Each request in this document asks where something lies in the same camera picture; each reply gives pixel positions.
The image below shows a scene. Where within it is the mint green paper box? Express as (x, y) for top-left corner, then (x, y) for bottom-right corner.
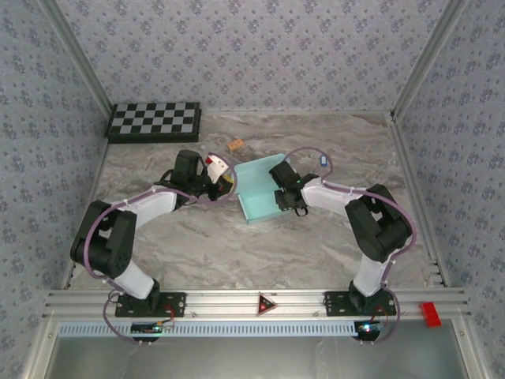
(232, 152), (293, 225)

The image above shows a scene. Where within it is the black and white checkerboard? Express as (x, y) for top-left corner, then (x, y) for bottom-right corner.
(104, 101), (203, 144)

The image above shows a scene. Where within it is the red triangle badge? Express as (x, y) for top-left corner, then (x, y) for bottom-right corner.
(256, 292), (278, 317)

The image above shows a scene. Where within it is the grey metal shelf sheet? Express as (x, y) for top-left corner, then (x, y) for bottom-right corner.
(47, 335), (469, 379)

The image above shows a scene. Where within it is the red rectangular block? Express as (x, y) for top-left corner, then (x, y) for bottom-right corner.
(418, 302), (443, 328)

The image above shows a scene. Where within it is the aluminium table side rail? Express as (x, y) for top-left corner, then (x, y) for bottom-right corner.
(386, 112), (451, 289)
(58, 140), (111, 291)

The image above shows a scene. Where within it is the aluminium mounting rail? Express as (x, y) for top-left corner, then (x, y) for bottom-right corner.
(42, 287), (473, 321)

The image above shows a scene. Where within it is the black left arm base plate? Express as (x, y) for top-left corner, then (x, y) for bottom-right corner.
(114, 291), (187, 318)

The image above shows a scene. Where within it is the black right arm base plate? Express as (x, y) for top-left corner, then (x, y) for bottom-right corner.
(324, 291), (397, 318)

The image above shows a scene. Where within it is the aluminium frame post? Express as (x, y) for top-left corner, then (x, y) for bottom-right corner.
(390, 0), (473, 116)
(39, 0), (115, 115)

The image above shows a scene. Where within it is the slotted white cable duct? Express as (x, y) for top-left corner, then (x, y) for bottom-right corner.
(58, 320), (360, 339)

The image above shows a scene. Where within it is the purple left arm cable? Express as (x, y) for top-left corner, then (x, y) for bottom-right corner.
(84, 152), (238, 347)

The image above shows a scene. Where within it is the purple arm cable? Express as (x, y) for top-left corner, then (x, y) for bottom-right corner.
(84, 152), (238, 347)
(283, 146), (417, 344)

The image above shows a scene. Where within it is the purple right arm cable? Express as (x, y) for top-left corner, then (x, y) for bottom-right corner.
(283, 146), (417, 344)

